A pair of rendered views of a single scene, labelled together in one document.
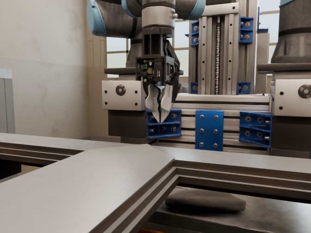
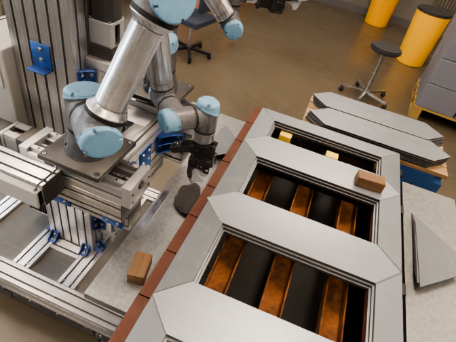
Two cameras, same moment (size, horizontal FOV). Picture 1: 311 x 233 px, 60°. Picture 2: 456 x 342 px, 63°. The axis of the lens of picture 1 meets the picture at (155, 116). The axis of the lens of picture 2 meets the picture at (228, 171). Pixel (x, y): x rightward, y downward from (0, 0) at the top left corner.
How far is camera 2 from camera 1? 1.52 m
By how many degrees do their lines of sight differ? 93
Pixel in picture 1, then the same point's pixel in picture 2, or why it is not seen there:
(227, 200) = (196, 188)
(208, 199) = (194, 195)
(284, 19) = not seen: hidden behind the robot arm
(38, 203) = (286, 227)
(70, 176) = (263, 223)
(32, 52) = not seen: outside the picture
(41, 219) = (295, 224)
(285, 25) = not seen: hidden behind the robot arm
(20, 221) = (296, 228)
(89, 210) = (288, 216)
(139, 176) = (261, 203)
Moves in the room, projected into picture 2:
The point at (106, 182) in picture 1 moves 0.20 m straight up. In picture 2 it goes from (268, 212) to (282, 174)
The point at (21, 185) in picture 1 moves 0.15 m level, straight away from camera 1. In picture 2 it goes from (274, 235) to (238, 248)
